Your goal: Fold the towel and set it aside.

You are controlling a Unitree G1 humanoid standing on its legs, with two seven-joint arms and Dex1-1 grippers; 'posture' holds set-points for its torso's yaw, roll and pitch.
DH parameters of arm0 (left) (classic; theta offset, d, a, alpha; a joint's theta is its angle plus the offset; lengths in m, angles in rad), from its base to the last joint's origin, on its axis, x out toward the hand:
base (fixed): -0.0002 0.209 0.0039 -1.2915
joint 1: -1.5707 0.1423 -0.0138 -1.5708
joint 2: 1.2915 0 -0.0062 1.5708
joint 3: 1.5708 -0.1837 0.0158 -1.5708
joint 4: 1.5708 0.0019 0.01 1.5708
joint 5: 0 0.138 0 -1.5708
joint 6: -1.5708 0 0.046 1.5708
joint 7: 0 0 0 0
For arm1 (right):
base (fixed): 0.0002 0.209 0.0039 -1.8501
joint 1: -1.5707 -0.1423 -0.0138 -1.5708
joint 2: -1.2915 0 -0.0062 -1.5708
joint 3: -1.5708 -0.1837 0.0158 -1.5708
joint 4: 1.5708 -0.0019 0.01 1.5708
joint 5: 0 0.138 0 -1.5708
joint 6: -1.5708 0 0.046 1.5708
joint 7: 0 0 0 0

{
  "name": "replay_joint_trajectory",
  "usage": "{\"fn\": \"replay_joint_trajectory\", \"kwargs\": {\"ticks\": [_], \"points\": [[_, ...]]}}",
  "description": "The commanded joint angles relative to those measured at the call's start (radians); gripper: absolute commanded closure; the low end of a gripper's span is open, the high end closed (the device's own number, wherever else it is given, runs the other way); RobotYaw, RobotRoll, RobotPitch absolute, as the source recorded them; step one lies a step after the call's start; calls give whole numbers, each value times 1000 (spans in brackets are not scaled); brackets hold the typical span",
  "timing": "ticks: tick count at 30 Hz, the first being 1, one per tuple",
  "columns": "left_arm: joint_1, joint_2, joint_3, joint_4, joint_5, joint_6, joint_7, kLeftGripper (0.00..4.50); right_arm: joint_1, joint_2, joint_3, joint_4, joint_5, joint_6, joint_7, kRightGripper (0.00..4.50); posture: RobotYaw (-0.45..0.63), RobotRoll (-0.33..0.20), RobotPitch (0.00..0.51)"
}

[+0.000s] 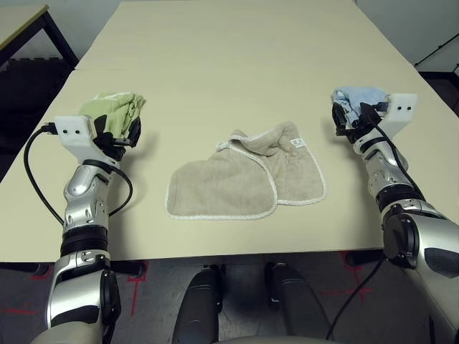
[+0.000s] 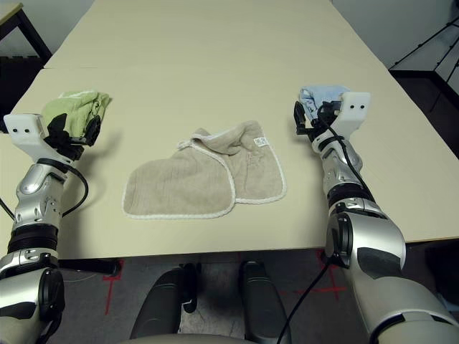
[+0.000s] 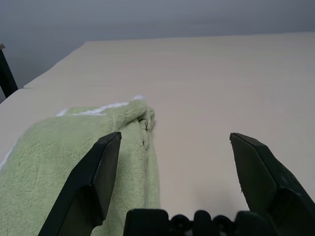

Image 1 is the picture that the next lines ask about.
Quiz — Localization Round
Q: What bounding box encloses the black foam floor mat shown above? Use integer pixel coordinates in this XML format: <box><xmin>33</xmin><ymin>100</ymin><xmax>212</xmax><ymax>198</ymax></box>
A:
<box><xmin>0</xmin><ymin>57</ymin><xmax>72</xmax><ymax>173</ymax></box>

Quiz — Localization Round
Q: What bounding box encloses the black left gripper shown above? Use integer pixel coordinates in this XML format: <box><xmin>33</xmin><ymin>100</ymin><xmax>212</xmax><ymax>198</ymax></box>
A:
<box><xmin>93</xmin><ymin>114</ymin><xmax>143</xmax><ymax>163</ymax></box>

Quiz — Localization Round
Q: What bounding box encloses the black table foot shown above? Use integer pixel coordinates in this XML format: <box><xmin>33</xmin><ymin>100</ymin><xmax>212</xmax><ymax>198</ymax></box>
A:
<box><xmin>109</xmin><ymin>260</ymin><xmax>145</xmax><ymax>277</ymax></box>

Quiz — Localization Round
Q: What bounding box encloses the light grey robot torso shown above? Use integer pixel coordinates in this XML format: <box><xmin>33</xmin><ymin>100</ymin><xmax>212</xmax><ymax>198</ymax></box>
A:
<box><xmin>214</xmin><ymin>335</ymin><xmax>323</xmax><ymax>344</ymax></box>

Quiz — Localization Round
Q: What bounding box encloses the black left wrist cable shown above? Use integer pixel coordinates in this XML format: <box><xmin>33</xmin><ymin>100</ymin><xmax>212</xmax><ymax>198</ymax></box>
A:
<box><xmin>23</xmin><ymin>123</ymin><xmax>133</xmax><ymax>225</ymax></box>

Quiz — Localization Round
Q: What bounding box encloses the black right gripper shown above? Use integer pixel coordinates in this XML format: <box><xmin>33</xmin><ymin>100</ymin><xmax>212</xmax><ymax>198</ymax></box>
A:
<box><xmin>331</xmin><ymin>102</ymin><xmax>381</xmax><ymax>145</ymax></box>

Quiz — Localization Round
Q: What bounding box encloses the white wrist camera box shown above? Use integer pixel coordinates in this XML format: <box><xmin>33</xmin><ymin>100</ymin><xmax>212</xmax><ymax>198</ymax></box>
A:
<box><xmin>53</xmin><ymin>114</ymin><xmax>97</xmax><ymax>164</ymax></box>
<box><xmin>379</xmin><ymin>92</ymin><xmax>419</xmax><ymax>139</ymax></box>

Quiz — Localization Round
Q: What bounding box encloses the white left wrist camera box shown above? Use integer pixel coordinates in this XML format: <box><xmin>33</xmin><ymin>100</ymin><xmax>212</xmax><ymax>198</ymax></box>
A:
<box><xmin>53</xmin><ymin>114</ymin><xmax>97</xmax><ymax>164</ymax></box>

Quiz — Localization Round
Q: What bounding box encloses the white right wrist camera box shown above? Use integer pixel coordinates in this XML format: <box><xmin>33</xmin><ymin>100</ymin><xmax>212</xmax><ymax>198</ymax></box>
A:
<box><xmin>379</xmin><ymin>92</ymin><xmax>419</xmax><ymax>139</ymax></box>

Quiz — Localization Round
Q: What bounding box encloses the green folded towel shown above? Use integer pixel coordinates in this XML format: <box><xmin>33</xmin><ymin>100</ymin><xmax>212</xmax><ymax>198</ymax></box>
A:
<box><xmin>79</xmin><ymin>92</ymin><xmax>147</xmax><ymax>139</ymax></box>

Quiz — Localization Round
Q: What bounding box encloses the side table with black frame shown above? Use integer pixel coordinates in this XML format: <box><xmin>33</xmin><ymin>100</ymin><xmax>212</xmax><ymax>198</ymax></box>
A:
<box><xmin>0</xmin><ymin>3</ymin><xmax>79</xmax><ymax>69</ymax></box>

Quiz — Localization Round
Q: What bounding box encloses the beige towel with white trim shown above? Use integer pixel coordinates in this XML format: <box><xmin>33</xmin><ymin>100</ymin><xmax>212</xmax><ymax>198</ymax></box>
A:
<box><xmin>164</xmin><ymin>120</ymin><xmax>328</xmax><ymax>221</ymax></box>

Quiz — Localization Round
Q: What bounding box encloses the light blue folded towel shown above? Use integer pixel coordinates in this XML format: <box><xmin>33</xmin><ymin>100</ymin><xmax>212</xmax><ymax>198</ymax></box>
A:
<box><xmin>331</xmin><ymin>85</ymin><xmax>391</xmax><ymax>128</ymax></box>

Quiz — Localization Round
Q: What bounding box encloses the dark grey robot left leg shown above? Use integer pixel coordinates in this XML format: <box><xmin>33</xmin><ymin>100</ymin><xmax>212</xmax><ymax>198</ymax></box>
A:
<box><xmin>171</xmin><ymin>264</ymin><xmax>225</xmax><ymax>344</ymax></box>

